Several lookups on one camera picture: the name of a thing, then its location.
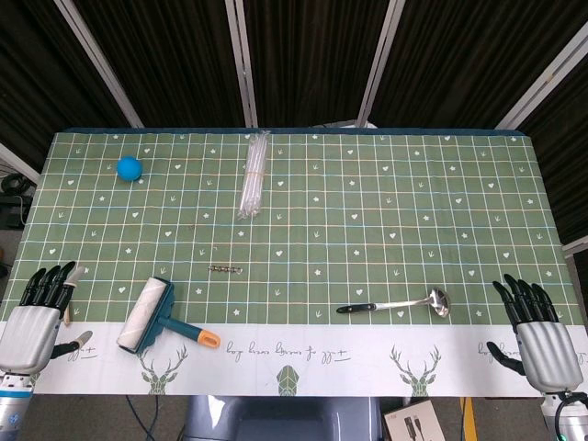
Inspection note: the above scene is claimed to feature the green grid patterned tablecloth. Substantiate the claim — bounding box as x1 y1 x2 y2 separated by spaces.
0 129 588 397

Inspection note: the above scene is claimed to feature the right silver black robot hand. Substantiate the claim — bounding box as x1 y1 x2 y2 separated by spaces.
486 274 585 394

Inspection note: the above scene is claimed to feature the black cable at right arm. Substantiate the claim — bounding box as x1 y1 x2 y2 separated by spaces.
553 390 588 441

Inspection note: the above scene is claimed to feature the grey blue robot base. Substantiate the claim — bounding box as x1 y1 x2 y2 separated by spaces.
182 394 385 441

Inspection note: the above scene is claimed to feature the black equipment with cables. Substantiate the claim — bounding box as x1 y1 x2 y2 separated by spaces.
0 172 33 230

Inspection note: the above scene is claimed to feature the yellow floor tape strip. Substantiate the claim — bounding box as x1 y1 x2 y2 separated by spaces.
461 396 476 441

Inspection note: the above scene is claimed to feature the blue cable on floor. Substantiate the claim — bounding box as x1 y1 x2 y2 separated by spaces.
124 394 161 441

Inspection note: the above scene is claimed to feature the steel ladle black handle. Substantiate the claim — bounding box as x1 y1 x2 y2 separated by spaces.
335 287 452 319

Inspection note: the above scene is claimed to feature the bundle of clear plastic tubes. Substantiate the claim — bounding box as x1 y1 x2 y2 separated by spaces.
236 130 270 220

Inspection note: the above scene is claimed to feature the white cardboard product box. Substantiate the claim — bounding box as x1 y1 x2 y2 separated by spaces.
383 398 447 441

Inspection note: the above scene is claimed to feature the teal lint roller orange handle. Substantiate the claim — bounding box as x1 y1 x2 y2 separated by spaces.
116 277 221 355

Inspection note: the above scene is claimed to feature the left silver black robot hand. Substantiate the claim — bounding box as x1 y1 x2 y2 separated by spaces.
0 261 94 376

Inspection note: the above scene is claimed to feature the blue ball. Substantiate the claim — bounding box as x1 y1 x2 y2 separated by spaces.
116 155 142 182

